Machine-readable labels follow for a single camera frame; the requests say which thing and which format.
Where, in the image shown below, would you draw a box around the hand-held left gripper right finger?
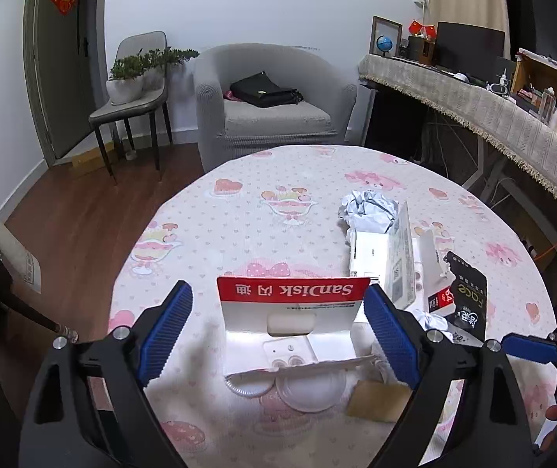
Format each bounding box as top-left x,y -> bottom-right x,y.
363,284 -> 537,468

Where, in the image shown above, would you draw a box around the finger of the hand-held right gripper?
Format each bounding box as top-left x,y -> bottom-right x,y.
501,332 -> 557,364

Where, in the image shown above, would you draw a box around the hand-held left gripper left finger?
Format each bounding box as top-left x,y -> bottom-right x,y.
19,280 -> 194,468

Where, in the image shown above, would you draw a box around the red and white packaging box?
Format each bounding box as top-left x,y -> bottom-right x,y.
216,277 -> 385,384

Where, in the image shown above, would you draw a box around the crumpled white tissue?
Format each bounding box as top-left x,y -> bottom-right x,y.
407,309 -> 454,342

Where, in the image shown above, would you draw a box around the small red card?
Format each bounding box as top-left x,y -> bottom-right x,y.
427,287 -> 457,318

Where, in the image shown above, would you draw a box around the brown cardboard piece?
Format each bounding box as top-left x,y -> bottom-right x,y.
346,380 -> 412,424

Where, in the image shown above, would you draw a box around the black foil packet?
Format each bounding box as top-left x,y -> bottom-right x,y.
441,250 -> 489,342

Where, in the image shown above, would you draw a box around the white open carton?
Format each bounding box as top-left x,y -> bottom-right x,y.
348,200 -> 425,311

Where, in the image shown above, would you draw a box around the small clear round plastic lid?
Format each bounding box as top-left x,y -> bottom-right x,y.
226,374 -> 272,397

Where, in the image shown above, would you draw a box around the large clear round plastic lid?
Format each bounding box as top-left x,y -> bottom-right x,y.
278,368 -> 348,413

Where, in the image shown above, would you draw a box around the crumpled white paper ball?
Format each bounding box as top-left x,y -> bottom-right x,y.
339,189 -> 400,235

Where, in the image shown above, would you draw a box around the pink printed tablecloth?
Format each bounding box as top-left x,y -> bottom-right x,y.
108,144 -> 557,468

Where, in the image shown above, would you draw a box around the dark wooden chair leg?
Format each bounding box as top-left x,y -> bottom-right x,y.
0,291 -> 80,345

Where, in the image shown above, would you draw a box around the white patterned chair cloth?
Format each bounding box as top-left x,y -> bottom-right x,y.
0,170 -> 43,299

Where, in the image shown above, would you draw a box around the cardboard box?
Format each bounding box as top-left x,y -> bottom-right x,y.
69,142 -> 116,177

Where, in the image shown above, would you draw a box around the beige fringed desk cloth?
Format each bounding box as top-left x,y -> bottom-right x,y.
357,53 -> 557,228

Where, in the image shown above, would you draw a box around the grey chair with black legs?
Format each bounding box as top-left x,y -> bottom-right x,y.
88,30 -> 175,185

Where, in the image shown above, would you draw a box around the grey armchair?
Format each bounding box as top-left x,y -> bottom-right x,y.
195,43 -> 358,173

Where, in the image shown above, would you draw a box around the potted plant in white pot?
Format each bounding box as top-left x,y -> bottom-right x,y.
141,46 -> 200,91
106,55 -> 145,105

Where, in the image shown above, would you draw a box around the black bag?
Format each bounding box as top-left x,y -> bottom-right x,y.
230,71 -> 304,109

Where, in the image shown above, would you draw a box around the wooden desk organizer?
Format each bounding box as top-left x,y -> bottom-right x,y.
509,48 -> 557,153

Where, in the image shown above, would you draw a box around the grey door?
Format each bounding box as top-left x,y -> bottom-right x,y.
23,0 -> 97,167

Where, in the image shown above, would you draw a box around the black monitor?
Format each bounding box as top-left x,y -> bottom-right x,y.
435,21 -> 506,82

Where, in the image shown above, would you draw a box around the small red flags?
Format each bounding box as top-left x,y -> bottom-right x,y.
407,19 -> 438,40

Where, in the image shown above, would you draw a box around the wooden picture frame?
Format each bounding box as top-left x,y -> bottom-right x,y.
370,16 -> 404,57

